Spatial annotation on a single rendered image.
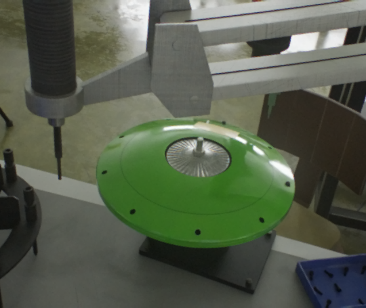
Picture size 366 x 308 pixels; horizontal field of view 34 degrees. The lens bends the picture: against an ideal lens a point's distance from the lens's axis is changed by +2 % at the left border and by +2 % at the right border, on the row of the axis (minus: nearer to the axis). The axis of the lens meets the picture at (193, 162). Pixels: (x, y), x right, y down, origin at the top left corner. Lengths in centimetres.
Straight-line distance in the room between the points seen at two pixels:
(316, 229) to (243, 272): 60
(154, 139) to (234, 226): 21
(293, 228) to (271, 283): 56
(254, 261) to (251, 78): 51
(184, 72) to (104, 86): 8
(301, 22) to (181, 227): 40
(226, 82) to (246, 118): 256
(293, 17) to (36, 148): 234
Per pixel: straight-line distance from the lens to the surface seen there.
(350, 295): 101
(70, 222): 106
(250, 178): 90
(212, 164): 91
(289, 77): 54
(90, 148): 278
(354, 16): 54
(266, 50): 100
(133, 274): 97
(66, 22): 50
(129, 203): 86
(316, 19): 52
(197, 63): 51
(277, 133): 164
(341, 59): 57
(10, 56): 355
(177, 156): 92
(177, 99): 53
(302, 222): 157
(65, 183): 114
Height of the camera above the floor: 164
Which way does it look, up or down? 37 degrees down
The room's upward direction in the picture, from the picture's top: 7 degrees clockwise
